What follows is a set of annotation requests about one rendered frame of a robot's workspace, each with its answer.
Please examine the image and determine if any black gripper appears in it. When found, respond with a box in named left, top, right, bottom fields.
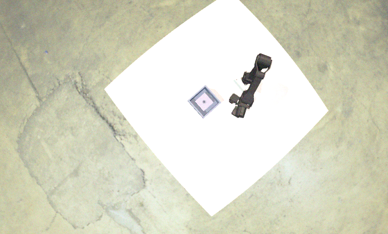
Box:
left=231, top=103, right=239, bottom=118

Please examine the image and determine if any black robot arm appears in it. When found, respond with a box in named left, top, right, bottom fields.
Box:
left=229, top=53, right=272, bottom=118

